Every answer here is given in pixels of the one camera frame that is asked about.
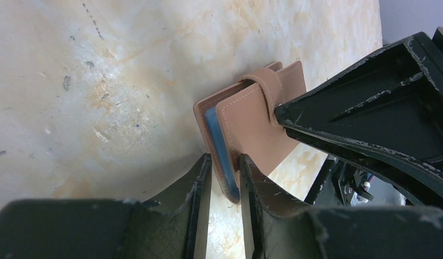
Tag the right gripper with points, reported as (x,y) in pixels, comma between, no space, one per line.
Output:
(383,115)

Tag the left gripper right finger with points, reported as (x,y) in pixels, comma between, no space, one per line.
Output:
(279,225)

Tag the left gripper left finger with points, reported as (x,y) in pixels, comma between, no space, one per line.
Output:
(172,224)

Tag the tan leather card holder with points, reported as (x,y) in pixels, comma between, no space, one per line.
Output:
(240,119)

